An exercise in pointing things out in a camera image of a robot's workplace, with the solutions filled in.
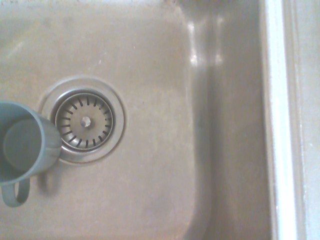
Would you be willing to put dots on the stainless steel sink basin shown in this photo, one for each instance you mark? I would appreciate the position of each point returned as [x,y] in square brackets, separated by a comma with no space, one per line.
[155,75]

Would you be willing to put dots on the round metal drain strainer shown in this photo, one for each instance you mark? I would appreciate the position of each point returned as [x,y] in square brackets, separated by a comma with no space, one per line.
[85,122]

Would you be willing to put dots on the teal plastic mug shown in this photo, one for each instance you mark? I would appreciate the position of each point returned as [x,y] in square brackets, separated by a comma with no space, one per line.
[25,140]

